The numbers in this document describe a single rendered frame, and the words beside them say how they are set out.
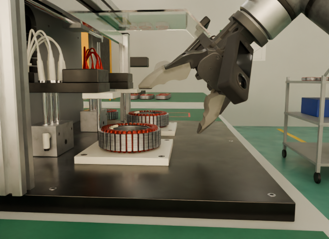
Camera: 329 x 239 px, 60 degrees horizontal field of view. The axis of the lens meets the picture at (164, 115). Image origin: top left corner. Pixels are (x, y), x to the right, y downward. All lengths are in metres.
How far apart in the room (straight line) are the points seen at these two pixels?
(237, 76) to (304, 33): 5.91
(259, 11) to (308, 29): 5.88
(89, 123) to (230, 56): 0.44
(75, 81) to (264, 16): 0.32
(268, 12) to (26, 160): 0.39
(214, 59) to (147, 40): 5.48
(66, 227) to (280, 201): 0.23
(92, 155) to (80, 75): 0.14
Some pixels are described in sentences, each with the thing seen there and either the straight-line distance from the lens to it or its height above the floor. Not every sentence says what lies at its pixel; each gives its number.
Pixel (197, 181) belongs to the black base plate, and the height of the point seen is 0.77.
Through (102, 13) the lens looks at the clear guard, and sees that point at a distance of 0.73.
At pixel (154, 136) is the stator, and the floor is 0.81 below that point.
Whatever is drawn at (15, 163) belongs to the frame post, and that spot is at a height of 0.81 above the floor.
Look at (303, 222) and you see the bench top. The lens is 0.36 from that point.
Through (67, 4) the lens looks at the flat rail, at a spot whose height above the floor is 1.02.
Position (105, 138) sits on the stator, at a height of 0.81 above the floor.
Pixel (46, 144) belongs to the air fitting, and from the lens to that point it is 0.52.
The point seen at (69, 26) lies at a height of 1.03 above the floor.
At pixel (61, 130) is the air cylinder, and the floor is 0.81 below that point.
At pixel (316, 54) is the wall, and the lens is 6.36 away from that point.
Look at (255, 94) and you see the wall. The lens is 5.99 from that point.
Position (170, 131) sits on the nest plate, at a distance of 0.68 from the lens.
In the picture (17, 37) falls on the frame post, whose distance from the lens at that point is 0.37.
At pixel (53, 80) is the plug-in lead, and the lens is 0.52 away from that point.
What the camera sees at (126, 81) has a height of 0.90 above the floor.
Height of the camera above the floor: 0.90
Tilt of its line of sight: 7 degrees down
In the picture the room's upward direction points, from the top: straight up
